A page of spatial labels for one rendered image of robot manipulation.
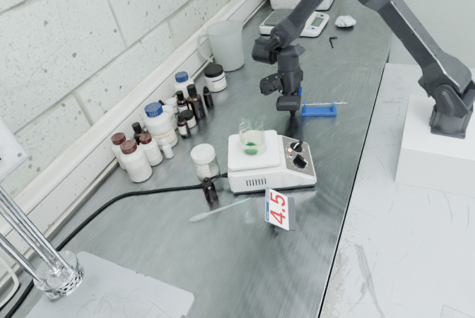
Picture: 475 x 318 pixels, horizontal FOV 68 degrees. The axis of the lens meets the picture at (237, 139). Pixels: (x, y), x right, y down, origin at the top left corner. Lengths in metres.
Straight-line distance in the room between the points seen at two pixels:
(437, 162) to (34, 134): 0.88
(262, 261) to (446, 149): 0.43
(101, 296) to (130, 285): 0.06
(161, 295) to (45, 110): 0.50
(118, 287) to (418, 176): 0.66
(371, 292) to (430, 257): 0.14
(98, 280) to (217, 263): 0.24
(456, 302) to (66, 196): 0.84
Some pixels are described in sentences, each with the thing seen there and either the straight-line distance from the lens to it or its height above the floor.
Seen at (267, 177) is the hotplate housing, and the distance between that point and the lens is 0.81.
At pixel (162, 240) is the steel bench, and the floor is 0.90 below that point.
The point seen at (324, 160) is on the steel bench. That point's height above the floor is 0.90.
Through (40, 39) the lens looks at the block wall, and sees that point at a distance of 0.94.
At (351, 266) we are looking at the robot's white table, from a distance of 0.74.
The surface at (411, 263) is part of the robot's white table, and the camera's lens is 0.77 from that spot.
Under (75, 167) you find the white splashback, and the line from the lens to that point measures 0.98.
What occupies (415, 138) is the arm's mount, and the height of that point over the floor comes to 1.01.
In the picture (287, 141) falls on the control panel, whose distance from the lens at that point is 0.89.
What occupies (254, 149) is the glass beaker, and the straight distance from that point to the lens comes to 0.80.
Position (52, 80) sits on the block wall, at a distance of 0.96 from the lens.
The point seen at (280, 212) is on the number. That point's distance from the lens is 0.79.
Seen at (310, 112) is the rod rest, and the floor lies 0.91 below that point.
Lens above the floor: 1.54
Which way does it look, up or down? 39 degrees down
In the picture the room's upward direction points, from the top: 12 degrees counter-clockwise
